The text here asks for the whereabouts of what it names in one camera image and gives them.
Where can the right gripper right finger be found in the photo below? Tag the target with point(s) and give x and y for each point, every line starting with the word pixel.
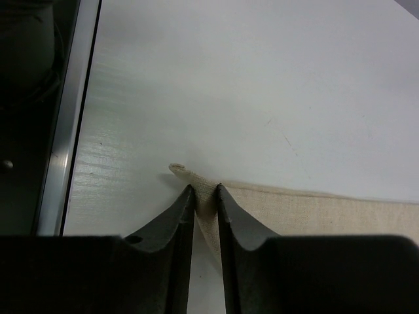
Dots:
pixel 264 272

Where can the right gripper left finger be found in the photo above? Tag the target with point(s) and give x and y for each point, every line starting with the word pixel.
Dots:
pixel 147 271

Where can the beige cloth napkin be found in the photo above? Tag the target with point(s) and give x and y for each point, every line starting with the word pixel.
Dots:
pixel 295 212

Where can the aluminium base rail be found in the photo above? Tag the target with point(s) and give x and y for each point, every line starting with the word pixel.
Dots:
pixel 59 173

